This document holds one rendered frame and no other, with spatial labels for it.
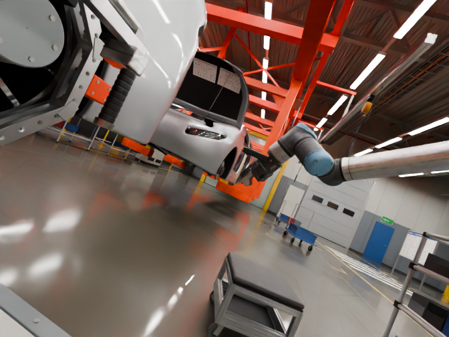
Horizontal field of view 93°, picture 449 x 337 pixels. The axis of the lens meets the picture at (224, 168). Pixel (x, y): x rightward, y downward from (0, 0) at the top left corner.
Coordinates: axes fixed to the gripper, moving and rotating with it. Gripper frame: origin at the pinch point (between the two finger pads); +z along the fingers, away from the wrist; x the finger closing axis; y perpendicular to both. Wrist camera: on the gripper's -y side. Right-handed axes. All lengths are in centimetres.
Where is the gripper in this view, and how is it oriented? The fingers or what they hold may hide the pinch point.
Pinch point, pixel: (237, 180)
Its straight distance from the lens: 96.8
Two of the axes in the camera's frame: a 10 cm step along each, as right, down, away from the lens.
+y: 5.2, 7.9, -3.1
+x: 4.7, 0.4, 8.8
